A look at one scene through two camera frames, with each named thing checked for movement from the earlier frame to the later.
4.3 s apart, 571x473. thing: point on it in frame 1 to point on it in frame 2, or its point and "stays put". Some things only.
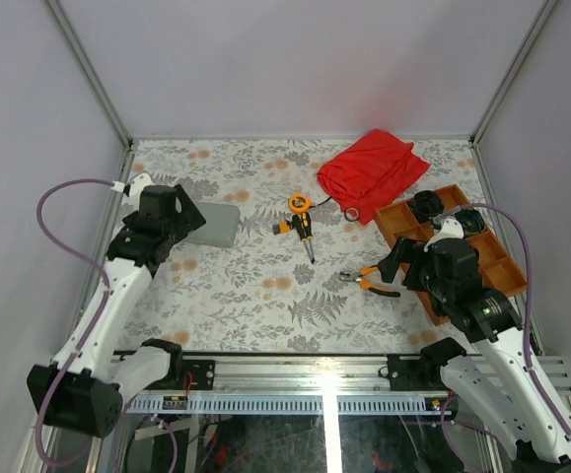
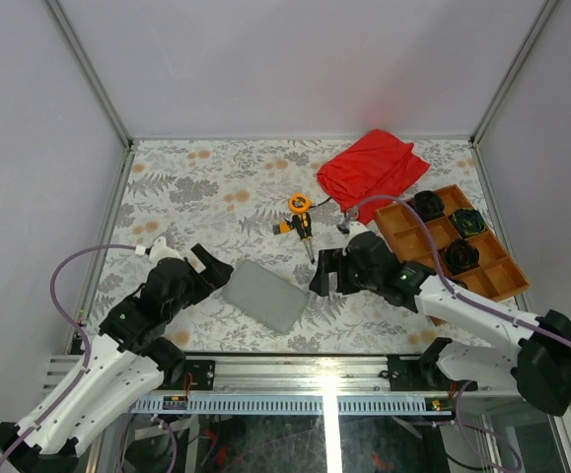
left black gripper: x=189 y=218 to x=216 y=275
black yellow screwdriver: x=302 y=224 stays put
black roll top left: x=426 y=204 stays put
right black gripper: x=409 y=250 to x=331 y=261
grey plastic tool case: x=220 y=227 to x=265 y=297
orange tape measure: x=299 y=203 stays put
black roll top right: x=470 y=221 stays put
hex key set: x=283 y=227 stays put
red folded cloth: x=373 y=173 stays put
